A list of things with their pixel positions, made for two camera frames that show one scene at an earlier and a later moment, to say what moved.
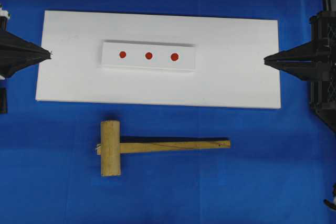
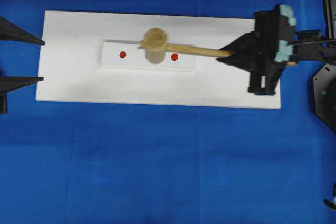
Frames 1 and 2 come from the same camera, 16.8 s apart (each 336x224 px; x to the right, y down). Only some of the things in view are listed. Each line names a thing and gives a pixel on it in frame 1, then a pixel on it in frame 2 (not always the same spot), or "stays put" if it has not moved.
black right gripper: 314,62 -> 264,42
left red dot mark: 122,54 stays put
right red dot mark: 174,56 stays put
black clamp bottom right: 332,204 stays put
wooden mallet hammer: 111,148 -> 155,47
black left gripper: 11,46 -> 9,31
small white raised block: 148,55 stays put
